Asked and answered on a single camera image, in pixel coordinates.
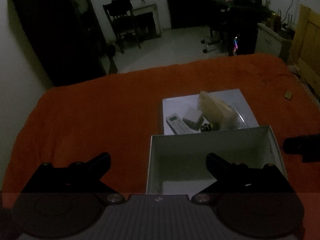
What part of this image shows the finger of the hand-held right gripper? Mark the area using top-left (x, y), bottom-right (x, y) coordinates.
top-left (283, 135), bottom-right (320, 163)

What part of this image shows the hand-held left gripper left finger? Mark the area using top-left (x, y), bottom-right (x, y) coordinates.
top-left (22, 152), bottom-right (126, 204)

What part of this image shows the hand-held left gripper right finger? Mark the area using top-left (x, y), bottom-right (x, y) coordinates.
top-left (191, 152), bottom-right (296, 204)

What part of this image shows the white cardboard box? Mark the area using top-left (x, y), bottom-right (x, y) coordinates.
top-left (146, 125), bottom-right (288, 196)

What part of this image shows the small dark yellow-green object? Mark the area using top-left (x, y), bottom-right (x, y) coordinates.
top-left (201, 122), bottom-right (221, 132)

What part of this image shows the small white box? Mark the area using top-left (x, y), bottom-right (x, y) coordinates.
top-left (182, 107), bottom-right (204, 130)

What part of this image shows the white remote control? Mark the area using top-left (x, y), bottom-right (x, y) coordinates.
top-left (165, 115), bottom-right (192, 134)

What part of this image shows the clear bag with yellowish contents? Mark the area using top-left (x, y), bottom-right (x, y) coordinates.
top-left (198, 91), bottom-right (238, 128)

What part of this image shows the white box lid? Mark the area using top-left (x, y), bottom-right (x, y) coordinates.
top-left (162, 88), bottom-right (259, 136)

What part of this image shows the orange cloth-covered desktop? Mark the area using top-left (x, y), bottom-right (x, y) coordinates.
top-left (2, 53), bottom-right (320, 209)

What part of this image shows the silver pen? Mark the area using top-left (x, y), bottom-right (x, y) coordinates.
top-left (231, 104), bottom-right (247, 123)

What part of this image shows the yellow wooden cabinet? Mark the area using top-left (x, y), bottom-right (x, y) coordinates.
top-left (287, 3), bottom-right (320, 94)

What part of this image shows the white low cabinet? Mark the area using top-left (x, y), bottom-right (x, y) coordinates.
top-left (255, 22), bottom-right (292, 62)

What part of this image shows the computer tower with coloured lights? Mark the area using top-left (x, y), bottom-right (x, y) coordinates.
top-left (228, 29), bottom-right (258, 56)

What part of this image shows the dark computer desk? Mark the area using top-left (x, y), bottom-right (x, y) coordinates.
top-left (219, 0), bottom-right (264, 57)

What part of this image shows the tall dark cabinet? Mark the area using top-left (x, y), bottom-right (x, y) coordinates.
top-left (8, 0), bottom-right (118, 87)

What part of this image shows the black office chair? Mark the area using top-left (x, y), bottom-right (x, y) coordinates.
top-left (201, 0), bottom-right (232, 54)

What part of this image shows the dark wooden chair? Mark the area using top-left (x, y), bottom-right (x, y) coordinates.
top-left (102, 0), bottom-right (142, 54)

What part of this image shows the white fireplace frame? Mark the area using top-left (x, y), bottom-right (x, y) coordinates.
top-left (130, 3), bottom-right (162, 41)

